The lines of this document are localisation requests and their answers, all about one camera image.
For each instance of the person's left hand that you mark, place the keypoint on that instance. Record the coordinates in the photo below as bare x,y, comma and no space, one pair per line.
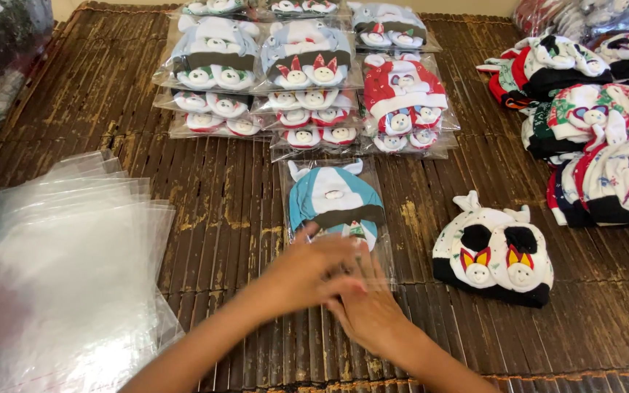
303,273

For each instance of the person's right hand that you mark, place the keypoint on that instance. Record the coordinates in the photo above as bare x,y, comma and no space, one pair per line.
372,322

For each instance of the person's right fingers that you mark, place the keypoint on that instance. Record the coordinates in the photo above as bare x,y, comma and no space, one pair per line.
375,275

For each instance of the person's left fingers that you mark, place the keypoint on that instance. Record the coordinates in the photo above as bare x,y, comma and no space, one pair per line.
336,256

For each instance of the clear plastic packing bag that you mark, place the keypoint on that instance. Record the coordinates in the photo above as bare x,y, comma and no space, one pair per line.
372,180

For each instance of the blue white baby hat set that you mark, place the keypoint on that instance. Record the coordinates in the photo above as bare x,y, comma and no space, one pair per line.
336,199

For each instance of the white black baby hat set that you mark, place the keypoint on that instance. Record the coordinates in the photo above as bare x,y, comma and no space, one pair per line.
492,256

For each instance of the brown bamboo mat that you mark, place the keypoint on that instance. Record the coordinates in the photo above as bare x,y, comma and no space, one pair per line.
227,180

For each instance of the stacks of packed baby hats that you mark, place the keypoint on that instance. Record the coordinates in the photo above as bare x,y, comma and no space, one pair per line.
309,71

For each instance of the pile of loose baby hats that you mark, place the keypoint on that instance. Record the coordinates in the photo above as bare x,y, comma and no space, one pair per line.
593,136

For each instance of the stack of empty clear bags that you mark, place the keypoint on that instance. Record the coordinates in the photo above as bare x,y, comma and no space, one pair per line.
69,273

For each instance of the clear sack of red hats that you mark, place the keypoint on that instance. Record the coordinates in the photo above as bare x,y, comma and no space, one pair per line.
582,16

